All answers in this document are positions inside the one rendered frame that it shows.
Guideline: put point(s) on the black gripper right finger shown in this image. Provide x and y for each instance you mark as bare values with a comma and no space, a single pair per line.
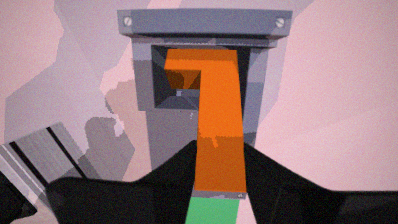
277,195

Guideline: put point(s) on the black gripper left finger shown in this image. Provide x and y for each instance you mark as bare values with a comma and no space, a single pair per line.
160,197

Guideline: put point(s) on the orange l-shaped part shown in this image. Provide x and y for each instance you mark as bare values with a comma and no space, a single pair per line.
220,142

